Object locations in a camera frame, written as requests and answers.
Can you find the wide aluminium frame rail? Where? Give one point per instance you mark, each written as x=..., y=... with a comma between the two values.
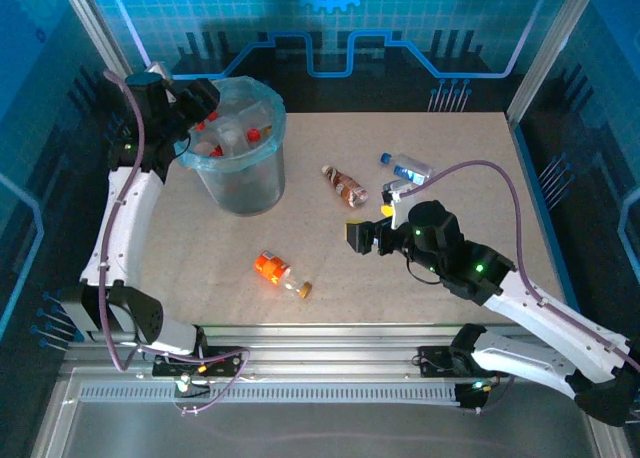
x=325, y=348

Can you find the small black electronics module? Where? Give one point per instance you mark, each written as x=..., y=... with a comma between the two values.
x=472, y=397
x=186, y=385

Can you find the brown label plastic bottle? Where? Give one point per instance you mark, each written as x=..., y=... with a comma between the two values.
x=347, y=188

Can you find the clear bottle red cap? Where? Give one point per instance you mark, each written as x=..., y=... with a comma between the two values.
x=202, y=126

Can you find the grey plastic bin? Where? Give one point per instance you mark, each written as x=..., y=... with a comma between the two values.
x=250, y=188

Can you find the orange label plastic bottle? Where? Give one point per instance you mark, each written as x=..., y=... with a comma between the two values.
x=270, y=268

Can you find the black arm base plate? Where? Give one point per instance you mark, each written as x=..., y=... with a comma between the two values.
x=435, y=370
x=161, y=369

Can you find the grey metal tray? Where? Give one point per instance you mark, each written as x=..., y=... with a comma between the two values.
x=325, y=433

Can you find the blue label plastic bottle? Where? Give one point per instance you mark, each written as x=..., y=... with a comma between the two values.
x=410, y=169

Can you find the aluminium frame post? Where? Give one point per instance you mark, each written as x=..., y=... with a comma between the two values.
x=90, y=23
x=550, y=53

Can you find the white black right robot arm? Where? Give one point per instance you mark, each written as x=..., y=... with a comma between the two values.
x=550, y=318

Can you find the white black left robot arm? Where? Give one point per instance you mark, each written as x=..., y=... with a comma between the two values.
x=120, y=218

